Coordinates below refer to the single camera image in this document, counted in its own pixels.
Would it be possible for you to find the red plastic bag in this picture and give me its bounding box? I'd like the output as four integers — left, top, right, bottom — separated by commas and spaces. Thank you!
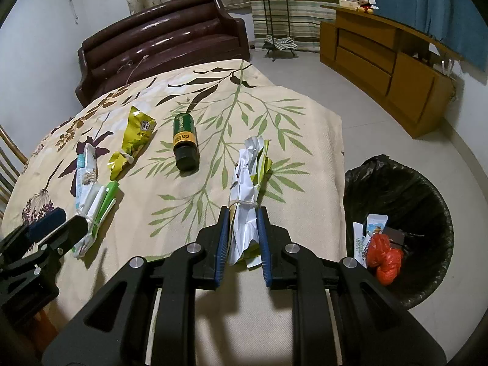
368, 234, 393, 269

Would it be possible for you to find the dark brown cigarette box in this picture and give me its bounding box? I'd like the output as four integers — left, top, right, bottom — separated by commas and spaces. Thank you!
381, 227, 407, 249

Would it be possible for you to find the striped curtain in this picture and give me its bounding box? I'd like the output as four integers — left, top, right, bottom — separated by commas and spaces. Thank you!
248, 0, 363, 52

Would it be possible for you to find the yellow snack wrapper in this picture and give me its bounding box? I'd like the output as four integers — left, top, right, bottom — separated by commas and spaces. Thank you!
109, 106, 158, 181

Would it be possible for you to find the orange plastic bag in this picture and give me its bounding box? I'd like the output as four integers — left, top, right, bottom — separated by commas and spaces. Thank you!
375, 248, 404, 286

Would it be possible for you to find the green white wrapper bundle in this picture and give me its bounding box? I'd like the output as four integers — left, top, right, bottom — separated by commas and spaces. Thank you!
72, 181, 120, 259

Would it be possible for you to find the white teal wrapper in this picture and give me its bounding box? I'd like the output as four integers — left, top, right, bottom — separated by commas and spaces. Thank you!
74, 143, 99, 208

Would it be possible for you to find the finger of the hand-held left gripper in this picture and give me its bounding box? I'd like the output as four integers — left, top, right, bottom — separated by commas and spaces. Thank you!
0, 208, 66, 260
0, 215, 88, 276

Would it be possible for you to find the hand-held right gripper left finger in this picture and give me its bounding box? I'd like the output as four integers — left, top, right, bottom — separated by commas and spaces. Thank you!
42, 206, 231, 366

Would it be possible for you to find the dark brown leather sofa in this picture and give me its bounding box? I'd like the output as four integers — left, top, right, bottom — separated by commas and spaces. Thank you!
74, 0, 250, 108

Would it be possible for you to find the white charging cable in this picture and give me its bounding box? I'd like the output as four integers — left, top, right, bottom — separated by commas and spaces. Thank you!
116, 55, 149, 84

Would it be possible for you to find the white packet with blue print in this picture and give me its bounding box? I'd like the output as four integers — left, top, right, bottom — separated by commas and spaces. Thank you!
365, 213, 389, 239

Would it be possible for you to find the white paper bundle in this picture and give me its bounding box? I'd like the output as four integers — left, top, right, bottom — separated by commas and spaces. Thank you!
228, 136, 274, 269

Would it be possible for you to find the white router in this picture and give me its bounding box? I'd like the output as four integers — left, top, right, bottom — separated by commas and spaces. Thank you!
438, 55, 456, 77

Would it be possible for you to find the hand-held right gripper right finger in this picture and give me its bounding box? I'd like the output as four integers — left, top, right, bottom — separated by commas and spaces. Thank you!
256, 206, 447, 366

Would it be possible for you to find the checked cloth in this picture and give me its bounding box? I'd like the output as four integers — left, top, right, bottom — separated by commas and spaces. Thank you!
263, 34, 299, 51

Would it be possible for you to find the black metal plant stand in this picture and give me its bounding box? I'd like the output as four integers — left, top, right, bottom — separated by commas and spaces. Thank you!
257, 0, 300, 62

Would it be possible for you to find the floral blanket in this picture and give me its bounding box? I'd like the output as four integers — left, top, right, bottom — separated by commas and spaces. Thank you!
0, 59, 347, 366

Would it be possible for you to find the green glass bottle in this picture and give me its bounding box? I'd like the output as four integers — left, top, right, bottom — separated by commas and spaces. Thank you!
173, 112, 200, 172

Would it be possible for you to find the trash bin with black bag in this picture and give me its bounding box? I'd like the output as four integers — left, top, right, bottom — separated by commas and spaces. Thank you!
342, 154, 455, 310

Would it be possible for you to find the blue curtain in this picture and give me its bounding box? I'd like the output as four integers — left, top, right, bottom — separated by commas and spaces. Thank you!
360, 0, 477, 71

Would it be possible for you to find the white hanging cable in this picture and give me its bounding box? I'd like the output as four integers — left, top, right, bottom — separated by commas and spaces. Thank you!
66, 0, 81, 25

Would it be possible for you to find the wooden chair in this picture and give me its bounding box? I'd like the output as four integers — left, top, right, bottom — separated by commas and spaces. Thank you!
0, 124, 30, 220

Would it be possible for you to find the wooden cabinet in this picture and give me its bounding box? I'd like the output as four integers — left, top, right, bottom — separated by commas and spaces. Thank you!
319, 4, 464, 140

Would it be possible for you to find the light blue sachet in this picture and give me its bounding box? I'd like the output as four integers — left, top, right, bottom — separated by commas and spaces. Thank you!
353, 222, 372, 269

